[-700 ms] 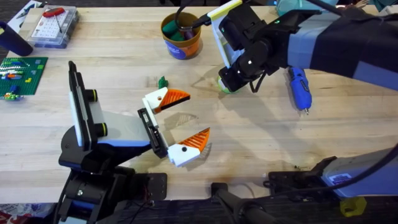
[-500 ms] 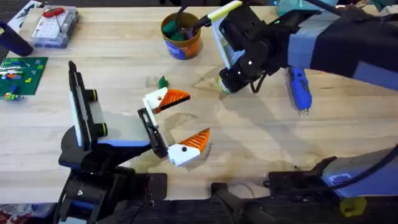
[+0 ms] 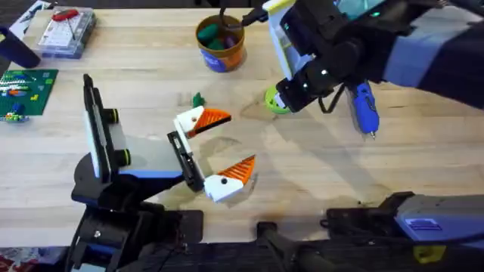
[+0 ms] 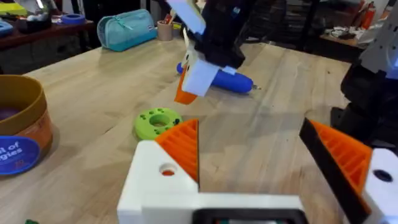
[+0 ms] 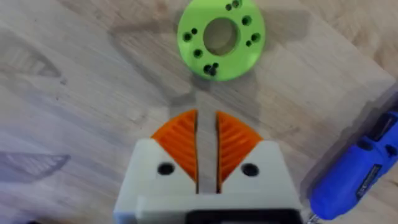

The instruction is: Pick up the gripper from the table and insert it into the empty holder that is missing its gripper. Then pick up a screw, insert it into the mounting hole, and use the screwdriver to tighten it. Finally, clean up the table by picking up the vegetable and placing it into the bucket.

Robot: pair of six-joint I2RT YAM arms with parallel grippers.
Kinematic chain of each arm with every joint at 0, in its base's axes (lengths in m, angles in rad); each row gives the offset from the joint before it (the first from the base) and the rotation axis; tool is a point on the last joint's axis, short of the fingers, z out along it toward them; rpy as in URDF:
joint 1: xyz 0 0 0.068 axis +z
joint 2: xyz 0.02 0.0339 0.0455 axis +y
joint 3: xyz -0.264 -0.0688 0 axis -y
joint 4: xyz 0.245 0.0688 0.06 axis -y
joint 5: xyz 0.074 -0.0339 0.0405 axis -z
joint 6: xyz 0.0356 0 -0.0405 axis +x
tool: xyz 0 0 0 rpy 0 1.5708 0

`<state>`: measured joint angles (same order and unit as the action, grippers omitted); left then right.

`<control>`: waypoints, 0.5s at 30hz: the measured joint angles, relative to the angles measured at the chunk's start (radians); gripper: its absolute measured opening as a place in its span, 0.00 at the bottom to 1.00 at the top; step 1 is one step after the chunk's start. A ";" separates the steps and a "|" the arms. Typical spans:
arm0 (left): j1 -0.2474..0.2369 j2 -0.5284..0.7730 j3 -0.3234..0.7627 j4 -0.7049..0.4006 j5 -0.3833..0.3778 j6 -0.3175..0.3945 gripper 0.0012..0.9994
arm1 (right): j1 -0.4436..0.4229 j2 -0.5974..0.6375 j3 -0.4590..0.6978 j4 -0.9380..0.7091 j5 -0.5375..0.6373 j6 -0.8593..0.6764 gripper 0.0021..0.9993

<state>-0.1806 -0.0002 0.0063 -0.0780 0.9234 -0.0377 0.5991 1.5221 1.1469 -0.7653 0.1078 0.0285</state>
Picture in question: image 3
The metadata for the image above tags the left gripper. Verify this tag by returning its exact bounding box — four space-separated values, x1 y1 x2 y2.
70 105 257 213

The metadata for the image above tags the clear box with red tool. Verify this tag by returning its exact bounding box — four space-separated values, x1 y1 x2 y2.
35 6 98 60

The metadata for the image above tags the colourful printed sheet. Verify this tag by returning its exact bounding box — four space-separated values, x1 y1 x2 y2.
0 246 70 272

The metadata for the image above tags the orange tub with toys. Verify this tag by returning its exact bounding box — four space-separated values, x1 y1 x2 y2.
194 14 247 74

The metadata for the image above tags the green board with blocks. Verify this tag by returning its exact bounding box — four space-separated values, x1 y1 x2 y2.
0 68 60 124

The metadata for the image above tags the right wrist upright plate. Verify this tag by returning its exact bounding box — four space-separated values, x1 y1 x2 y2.
262 0 317 82

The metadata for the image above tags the white printed card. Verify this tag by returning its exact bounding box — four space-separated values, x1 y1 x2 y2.
8 0 54 39

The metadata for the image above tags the black cable with plug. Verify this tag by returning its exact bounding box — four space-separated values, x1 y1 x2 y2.
218 6 270 32

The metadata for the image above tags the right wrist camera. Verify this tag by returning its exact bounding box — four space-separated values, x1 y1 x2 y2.
334 0 386 20

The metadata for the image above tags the green vegetable toy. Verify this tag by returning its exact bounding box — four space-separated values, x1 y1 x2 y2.
191 91 206 110

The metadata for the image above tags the black rail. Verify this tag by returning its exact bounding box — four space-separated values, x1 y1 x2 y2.
67 221 484 272

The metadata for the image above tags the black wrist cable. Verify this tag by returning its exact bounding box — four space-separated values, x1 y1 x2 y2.
317 83 346 115

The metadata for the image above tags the dark blue cylinder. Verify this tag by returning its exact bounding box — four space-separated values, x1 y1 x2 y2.
0 25 42 70

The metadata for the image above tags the green disc with holes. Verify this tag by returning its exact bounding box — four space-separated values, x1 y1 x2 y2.
264 85 293 116

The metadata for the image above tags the blue electric screwdriver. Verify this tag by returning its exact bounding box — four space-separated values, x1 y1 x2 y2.
345 80 380 141

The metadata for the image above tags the wrist upright plate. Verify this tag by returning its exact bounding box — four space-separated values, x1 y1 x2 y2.
82 73 115 184
262 0 317 82

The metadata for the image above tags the left wrist upright plate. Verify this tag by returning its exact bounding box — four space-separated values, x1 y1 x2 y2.
82 73 115 184

